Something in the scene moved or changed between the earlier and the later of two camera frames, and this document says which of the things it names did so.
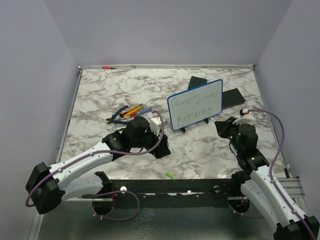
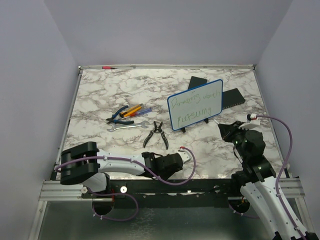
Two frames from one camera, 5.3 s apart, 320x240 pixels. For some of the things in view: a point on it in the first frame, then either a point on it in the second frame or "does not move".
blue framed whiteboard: x=196 y=104 does not move
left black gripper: x=163 y=149 → x=164 y=177
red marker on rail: x=108 y=67 does not move
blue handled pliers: x=112 y=119 does not move
